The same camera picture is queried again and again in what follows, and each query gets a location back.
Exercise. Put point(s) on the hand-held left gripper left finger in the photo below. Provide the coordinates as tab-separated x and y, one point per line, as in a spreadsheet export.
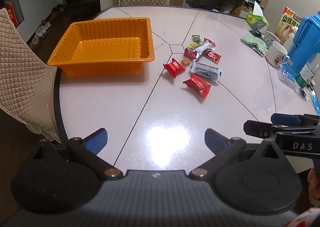
96	140

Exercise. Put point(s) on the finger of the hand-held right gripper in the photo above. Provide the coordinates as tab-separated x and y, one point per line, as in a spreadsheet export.
285	119
258	128

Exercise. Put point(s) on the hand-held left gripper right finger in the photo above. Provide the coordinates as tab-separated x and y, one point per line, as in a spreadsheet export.
216	139

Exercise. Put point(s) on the clear black snack packet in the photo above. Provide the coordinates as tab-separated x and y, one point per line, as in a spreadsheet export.
206	71

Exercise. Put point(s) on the dark red snack packet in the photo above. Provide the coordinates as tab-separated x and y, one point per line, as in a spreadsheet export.
190	53
212	56

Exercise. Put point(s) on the brown candy clear wrapper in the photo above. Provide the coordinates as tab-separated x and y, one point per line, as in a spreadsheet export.
185	61

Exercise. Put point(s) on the orange plastic tray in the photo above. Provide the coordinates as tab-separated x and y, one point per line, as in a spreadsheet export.
105	49

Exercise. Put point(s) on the white green snack packet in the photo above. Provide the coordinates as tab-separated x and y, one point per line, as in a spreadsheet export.
203	48

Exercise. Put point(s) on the yellow snack packet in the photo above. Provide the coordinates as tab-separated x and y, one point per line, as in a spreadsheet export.
192	45

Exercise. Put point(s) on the small red candy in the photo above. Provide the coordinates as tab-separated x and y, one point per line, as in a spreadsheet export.
208	41

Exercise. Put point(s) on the person's right hand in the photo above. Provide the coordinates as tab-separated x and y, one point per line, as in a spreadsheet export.
314	187

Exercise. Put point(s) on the small white black tube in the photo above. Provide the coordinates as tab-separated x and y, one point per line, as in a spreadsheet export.
305	93

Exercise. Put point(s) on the blue toothpaste tube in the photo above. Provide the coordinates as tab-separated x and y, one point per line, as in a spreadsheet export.
315	100

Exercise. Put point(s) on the clear tissue pack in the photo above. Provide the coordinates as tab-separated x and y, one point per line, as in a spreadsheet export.
287	76

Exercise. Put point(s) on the green label water bottle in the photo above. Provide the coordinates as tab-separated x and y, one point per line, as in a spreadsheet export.
308	73

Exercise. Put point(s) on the white picture mug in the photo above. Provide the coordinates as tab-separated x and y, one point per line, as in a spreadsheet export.
276	54

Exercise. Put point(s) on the blue thermos jug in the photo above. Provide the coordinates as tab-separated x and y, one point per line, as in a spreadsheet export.
305	41

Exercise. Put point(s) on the patterned grey mug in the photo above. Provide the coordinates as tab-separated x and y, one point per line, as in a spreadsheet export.
271	39

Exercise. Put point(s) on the green cloth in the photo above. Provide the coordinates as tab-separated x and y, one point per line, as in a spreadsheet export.
255	41

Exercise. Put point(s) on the grey black stand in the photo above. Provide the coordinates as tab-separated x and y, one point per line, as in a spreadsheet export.
258	28

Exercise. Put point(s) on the printed carton box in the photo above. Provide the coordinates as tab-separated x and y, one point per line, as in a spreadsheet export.
287	24

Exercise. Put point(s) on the green tissue box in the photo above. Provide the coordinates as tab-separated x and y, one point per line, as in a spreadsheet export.
255	18

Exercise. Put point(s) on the row of shoes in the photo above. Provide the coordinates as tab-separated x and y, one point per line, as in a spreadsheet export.
43	26

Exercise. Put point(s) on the red gift box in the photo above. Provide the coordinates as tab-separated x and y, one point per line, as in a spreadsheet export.
12	14

